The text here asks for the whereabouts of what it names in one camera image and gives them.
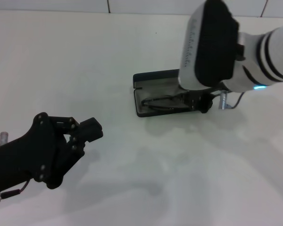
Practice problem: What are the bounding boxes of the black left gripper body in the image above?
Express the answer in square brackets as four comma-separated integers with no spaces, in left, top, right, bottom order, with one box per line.
[0,112,71,190]

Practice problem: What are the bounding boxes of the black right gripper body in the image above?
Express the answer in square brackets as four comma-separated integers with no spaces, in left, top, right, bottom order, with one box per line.
[191,87,225,114]

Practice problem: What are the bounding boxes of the black thin-framed glasses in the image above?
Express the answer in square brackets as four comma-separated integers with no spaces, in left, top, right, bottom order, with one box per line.
[141,93,188,111]

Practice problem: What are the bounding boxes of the black glasses case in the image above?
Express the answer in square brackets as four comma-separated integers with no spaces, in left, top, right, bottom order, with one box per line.
[133,69,205,118]

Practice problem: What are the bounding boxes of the silver right connector stub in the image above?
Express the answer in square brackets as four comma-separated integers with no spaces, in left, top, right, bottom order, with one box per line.
[217,90,229,111]

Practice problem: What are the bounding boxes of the silver connector stub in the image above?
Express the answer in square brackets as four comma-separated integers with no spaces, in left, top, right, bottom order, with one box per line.
[0,131,9,148]
[217,90,229,111]

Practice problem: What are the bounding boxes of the silver left connector stub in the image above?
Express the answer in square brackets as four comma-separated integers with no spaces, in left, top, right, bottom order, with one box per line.
[0,131,9,148]

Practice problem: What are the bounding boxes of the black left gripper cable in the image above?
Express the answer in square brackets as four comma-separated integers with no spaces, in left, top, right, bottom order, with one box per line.
[0,180,30,205]

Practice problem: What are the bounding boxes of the grey right gripper cable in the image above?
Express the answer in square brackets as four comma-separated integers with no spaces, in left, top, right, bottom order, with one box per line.
[226,91,246,109]

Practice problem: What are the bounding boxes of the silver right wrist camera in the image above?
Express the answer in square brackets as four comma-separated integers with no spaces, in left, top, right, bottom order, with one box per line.
[178,0,246,91]

